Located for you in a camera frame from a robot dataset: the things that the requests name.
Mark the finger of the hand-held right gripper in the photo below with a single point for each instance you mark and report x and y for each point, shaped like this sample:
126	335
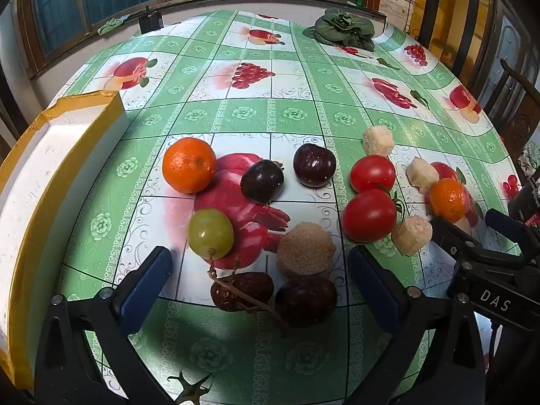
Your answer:
502	223
455	242

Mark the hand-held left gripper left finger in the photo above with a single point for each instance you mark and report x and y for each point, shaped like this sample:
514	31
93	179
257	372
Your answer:
143	293

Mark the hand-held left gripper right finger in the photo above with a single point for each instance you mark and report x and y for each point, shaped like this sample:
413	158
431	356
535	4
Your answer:
375	295

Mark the small orange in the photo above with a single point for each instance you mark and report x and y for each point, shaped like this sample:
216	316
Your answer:
450	200

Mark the dark purple plum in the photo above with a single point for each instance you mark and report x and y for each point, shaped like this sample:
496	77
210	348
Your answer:
306	303
314	165
261	180

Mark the red tomato with calyx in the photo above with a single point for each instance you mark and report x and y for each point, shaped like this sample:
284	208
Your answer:
368	216

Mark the round beige potato piece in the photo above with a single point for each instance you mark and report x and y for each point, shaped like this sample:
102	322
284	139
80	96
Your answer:
306	249

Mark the green grape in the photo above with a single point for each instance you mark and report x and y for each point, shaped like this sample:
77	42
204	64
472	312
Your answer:
210	233

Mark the brown grape stem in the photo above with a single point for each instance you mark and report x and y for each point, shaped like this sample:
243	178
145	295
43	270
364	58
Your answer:
276	320

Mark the large orange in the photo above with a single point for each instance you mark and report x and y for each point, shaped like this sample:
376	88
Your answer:
187	164

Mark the white foam tray yellow rim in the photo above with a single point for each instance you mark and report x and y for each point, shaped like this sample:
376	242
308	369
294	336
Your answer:
42	177

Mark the loose tomato calyx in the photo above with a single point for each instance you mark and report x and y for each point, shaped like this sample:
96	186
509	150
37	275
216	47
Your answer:
190	388

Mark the dark wooden chair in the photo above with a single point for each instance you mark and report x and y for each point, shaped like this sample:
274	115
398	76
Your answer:
521	109

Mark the green fruit-print tablecloth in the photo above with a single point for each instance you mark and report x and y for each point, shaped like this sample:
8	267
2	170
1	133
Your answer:
253	114

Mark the yellow and black door panel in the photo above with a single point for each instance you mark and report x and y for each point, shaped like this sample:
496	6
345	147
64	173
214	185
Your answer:
447	8

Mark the green leafy vegetable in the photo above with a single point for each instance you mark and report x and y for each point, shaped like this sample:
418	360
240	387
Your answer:
344	29

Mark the green cloth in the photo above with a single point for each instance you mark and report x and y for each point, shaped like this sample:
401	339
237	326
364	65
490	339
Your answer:
110	26

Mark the small black box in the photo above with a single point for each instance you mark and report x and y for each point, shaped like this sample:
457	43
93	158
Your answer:
150	21

